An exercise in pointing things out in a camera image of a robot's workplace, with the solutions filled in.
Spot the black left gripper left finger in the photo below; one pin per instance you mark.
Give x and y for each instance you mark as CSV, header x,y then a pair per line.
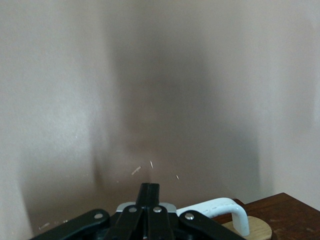
x,y
130,225

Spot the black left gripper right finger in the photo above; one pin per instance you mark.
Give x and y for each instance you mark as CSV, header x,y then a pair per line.
x,y
162,225

